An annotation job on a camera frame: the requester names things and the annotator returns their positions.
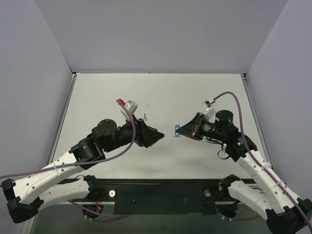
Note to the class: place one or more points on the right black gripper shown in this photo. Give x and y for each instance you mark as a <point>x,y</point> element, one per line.
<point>198,126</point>

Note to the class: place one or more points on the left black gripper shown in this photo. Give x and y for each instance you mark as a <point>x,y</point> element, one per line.
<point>141,132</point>

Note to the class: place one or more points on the blue key tag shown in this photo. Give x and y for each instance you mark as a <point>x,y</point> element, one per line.
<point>177,134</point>

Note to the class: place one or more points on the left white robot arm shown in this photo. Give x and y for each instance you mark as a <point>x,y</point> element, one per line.
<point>36,191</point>

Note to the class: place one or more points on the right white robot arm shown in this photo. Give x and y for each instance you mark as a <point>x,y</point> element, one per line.
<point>283,210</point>

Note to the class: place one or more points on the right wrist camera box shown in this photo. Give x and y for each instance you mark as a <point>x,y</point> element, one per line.
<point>210,111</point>

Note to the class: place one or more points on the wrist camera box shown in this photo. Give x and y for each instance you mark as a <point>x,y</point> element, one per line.
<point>131,106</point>
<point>210,111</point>

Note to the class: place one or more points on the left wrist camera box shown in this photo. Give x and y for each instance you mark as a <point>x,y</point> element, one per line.
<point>131,106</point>

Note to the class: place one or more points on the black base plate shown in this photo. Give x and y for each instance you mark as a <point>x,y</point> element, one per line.
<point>164,197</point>

